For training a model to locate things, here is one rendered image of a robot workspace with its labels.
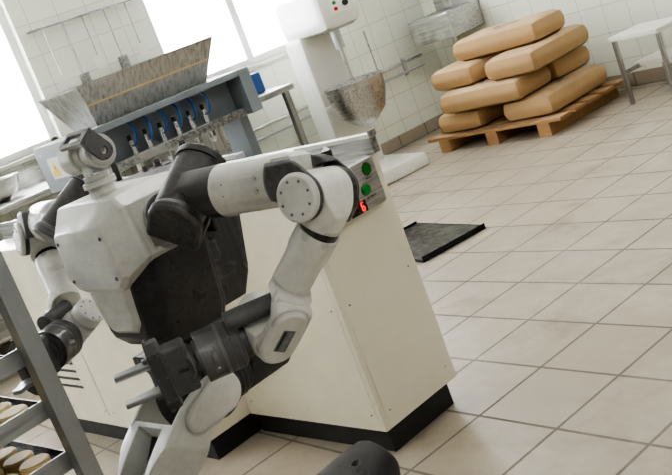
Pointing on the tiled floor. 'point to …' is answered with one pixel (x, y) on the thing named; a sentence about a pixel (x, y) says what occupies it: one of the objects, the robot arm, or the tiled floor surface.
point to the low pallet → (495, 134)
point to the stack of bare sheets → (437, 237)
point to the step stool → (646, 56)
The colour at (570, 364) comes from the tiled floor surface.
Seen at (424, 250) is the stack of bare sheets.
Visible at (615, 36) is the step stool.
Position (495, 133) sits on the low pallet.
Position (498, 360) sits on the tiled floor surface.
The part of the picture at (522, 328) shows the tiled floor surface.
